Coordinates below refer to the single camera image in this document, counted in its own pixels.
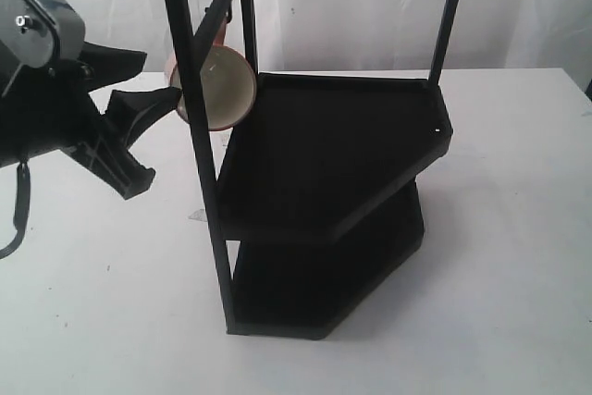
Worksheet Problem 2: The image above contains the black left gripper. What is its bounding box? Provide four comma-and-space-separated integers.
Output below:
1, 43, 179, 200

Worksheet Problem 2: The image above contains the pink ceramic mug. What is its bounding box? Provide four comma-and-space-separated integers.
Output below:
166, 14, 257, 132

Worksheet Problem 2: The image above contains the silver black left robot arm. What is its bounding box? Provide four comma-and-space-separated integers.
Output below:
1, 0, 181, 199

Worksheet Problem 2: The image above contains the black two-tier shelf rack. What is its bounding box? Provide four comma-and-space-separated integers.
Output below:
165, 0, 459, 339

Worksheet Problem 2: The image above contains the white backdrop curtain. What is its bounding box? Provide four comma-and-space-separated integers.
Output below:
68, 0, 591, 84

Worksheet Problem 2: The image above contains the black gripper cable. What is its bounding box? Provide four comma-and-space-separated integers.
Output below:
0, 161, 32, 261

